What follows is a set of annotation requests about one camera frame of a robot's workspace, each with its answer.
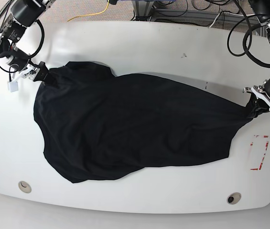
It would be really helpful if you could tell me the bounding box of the black t-shirt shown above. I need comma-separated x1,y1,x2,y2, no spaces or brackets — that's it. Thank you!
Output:
33,62,268,183

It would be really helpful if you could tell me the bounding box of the red tape rectangle marking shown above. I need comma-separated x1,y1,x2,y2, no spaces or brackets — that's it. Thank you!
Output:
247,135,270,171

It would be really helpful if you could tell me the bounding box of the right table grommet hole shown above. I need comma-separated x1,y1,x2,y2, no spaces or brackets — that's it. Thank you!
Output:
227,192,242,205

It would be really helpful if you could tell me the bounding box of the table grommet hole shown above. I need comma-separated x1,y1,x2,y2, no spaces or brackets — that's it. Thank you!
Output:
18,181,32,194
227,192,242,205

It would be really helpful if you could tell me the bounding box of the left table grommet hole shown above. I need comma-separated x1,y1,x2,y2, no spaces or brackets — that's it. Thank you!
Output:
18,181,32,194

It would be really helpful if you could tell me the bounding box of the yellow cable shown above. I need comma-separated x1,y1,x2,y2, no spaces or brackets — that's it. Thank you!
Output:
67,0,109,22

